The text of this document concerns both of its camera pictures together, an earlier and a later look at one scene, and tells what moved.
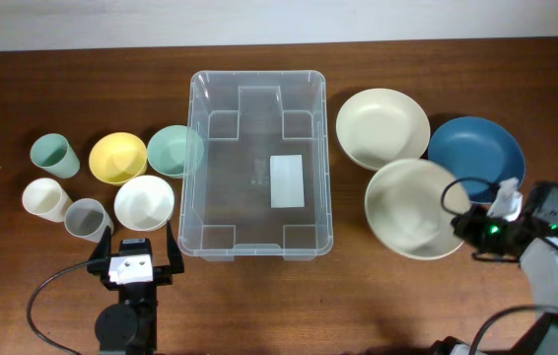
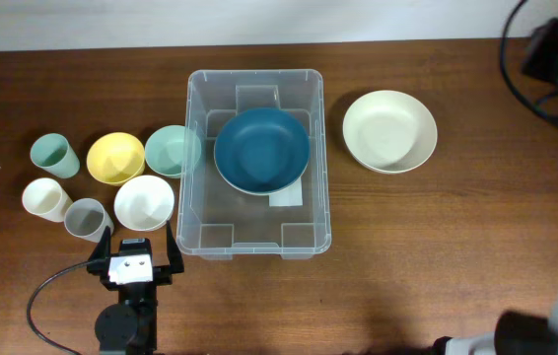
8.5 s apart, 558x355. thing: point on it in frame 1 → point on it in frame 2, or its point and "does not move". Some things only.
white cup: [45, 198] does not move
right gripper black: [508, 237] → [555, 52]
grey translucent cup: [87, 219] does not move
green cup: [53, 153] does not move
